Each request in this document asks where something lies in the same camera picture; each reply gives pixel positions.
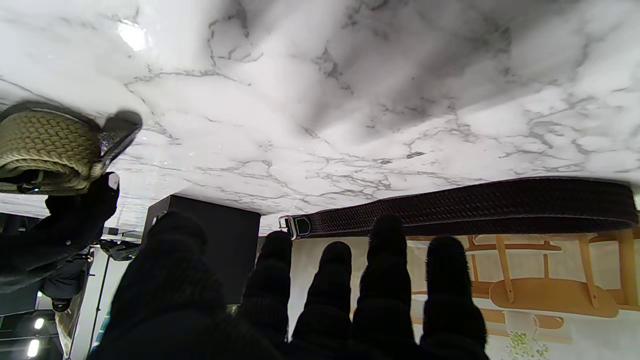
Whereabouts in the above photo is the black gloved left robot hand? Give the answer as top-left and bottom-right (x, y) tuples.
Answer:
(92, 211), (490, 360)

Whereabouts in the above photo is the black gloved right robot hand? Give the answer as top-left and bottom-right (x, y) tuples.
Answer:
(0, 171), (121, 313)

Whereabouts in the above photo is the beige braided belt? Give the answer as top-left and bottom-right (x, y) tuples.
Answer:
(0, 101), (144, 196)

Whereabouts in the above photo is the black belt storage box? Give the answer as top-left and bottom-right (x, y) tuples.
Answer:
(141, 195), (262, 306)

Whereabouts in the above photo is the dark brown braided belt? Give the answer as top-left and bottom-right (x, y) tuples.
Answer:
(278, 176), (640, 240)

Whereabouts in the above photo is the black tripod stand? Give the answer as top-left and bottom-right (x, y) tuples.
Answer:
(87, 255), (112, 356)

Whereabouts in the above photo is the printed room scene backdrop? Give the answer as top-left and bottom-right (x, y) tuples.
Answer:
(287, 225), (640, 360)

